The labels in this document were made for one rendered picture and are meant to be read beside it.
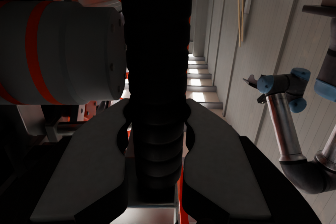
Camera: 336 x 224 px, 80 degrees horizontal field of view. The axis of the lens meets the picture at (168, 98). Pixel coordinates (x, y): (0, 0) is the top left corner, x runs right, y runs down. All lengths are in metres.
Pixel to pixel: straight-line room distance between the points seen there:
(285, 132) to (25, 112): 0.84
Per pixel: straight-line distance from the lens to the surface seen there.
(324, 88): 0.73
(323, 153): 0.99
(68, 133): 0.42
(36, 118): 0.41
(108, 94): 0.27
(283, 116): 0.93
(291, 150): 0.93
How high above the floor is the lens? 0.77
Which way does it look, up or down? 28 degrees up
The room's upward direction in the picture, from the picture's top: 179 degrees counter-clockwise
